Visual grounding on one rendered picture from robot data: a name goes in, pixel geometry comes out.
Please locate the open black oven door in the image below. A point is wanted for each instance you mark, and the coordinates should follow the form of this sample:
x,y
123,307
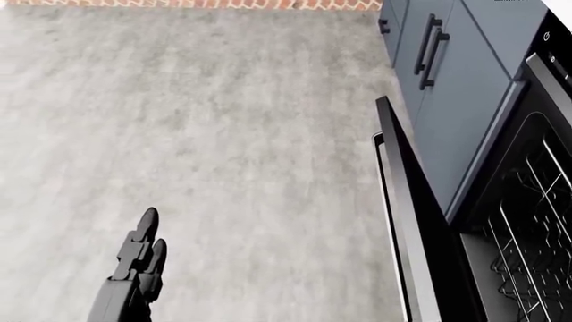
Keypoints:
x,y
415,218

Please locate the dark blue cabinet door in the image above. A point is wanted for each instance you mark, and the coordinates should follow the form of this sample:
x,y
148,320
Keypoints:
x,y
391,20
424,63
465,134

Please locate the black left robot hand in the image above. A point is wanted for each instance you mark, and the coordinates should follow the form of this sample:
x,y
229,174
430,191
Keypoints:
x,y
134,261

